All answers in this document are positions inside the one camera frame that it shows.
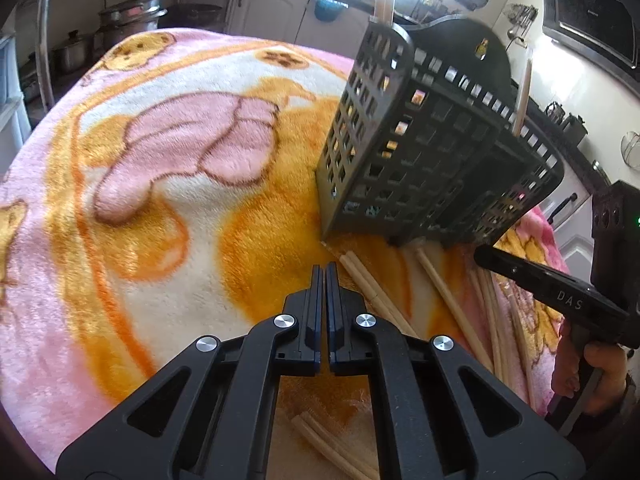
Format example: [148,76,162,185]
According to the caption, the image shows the black range hood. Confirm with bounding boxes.
[534,0,640,70]

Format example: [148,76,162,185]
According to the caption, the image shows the person's right hand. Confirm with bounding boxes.
[551,324,631,417]

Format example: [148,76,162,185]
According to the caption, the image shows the steel pitcher with lid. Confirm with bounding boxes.
[562,112,589,147]

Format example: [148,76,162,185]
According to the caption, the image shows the stack of steel pots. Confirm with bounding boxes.
[96,0,169,47]

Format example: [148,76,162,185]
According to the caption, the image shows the blue hanging bin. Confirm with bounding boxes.
[313,0,349,24]

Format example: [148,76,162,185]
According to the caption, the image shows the white kitchen base cabinets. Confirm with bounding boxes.
[224,0,598,273]

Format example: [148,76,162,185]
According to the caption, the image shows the pink bear printed blanket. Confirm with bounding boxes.
[0,27,572,480]

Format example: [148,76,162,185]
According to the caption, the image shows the black wok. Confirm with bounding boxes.
[164,3,224,32]

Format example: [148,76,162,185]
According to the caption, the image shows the wall utensil holder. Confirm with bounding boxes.
[504,2,540,42]

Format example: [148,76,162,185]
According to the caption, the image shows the black plastic utensil basket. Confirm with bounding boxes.
[315,14,567,252]

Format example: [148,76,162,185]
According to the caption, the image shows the metal shelf rack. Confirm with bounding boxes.
[12,0,236,113]

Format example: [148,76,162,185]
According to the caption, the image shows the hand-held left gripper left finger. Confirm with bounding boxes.
[56,264,324,480]

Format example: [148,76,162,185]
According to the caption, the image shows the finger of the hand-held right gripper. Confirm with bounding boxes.
[473,243,632,348]

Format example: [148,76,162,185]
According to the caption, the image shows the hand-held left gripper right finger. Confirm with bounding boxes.
[325,262,587,480]

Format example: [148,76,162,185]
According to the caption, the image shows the small steel pot with lid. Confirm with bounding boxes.
[51,30,97,75]

